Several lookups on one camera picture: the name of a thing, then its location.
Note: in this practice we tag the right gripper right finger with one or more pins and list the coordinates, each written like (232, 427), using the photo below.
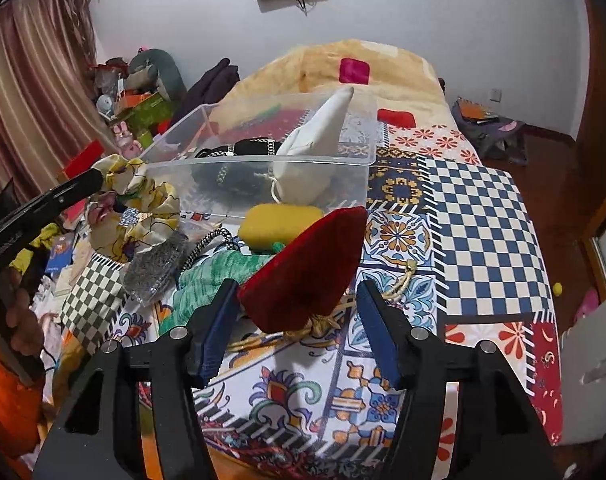
(498, 434)

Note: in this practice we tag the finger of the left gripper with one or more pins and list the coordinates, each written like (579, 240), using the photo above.
(40, 211)

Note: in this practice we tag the floral silk scrunchie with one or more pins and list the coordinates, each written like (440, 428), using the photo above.
(132, 212)

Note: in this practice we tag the green knitted cloth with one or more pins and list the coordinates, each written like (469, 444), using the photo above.
(200, 287)

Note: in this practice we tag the yellow sponge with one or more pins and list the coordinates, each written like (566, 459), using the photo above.
(265, 225)

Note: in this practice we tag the red velvet pouch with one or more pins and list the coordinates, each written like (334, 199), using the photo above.
(309, 276)

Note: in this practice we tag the person's left hand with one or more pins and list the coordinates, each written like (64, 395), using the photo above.
(27, 336)

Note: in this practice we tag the red box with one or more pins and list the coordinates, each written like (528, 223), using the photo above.
(83, 160)

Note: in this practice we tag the pink bunny plush toy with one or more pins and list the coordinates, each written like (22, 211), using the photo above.
(128, 146)

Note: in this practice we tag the striped red beige curtain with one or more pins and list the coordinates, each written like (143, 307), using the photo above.
(47, 94)

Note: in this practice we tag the green storage box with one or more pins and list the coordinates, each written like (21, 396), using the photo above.
(149, 112)

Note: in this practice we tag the grey green plush toy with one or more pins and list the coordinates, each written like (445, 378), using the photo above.
(154, 70)

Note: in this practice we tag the patterned patchwork bedsheet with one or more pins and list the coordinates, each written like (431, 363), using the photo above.
(448, 244)

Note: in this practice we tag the dark purple garment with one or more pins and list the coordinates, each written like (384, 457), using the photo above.
(213, 86)

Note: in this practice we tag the white cloth pouch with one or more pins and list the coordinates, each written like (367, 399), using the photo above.
(301, 184)

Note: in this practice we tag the clear plastic storage box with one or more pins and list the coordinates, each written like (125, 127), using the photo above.
(170, 157)

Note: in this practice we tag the beige fleece blanket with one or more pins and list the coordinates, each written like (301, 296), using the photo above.
(404, 85)

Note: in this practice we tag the grey backpack on floor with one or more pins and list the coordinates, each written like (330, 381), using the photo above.
(493, 136)

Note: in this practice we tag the brown wooden door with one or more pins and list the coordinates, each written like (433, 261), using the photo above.
(592, 132)

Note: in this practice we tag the black chain strap bag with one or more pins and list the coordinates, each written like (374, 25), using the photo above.
(235, 171)

